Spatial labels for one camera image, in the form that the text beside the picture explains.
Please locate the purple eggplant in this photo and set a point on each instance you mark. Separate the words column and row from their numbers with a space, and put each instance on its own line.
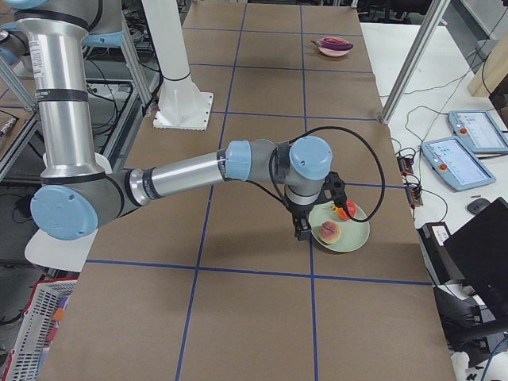
column 341, row 48

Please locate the peach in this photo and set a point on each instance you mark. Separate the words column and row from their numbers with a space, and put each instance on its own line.
column 329, row 232

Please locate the brown paper table cover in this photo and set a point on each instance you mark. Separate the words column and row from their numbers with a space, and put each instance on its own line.
column 211, row 284

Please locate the pink plate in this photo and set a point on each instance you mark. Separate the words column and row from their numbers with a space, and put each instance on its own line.
column 332, row 53

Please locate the black laptop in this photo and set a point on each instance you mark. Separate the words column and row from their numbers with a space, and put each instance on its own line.
column 479, row 250

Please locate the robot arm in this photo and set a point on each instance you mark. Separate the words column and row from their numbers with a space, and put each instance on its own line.
column 78, row 195

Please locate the red chili pepper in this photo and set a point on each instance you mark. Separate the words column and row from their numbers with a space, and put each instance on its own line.
column 329, row 42

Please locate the red pomegranate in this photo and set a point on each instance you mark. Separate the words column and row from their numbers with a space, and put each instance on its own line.
column 345, row 213

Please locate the black computer mouse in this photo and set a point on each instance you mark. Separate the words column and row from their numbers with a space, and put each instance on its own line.
column 477, row 205

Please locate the light green plate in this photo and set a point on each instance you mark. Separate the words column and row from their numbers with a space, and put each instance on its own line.
column 353, row 233

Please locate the teach pendant tablet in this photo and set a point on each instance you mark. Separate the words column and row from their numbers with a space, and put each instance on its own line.
column 478, row 131
column 456, row 164

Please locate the white plastic basket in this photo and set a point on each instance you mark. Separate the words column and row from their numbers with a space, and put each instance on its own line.
column 39, row 326

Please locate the aluminium frame post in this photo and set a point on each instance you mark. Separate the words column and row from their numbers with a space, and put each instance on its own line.
column 417, row 59

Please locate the far teach pendant tablet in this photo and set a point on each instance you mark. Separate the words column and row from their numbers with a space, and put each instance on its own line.
column 478, row 131

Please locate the near teach pendant tablet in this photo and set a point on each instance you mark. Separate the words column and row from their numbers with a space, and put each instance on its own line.
column 456, row 164

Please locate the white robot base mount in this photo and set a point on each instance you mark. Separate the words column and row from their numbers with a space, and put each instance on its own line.
column 181, row 104

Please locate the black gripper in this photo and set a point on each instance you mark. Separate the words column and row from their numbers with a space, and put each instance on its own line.
column 297, row 213

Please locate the white chair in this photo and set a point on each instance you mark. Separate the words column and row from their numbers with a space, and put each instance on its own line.
column 46, row 251

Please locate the orange usb hub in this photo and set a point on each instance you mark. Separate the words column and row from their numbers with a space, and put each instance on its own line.
column 405, row 165

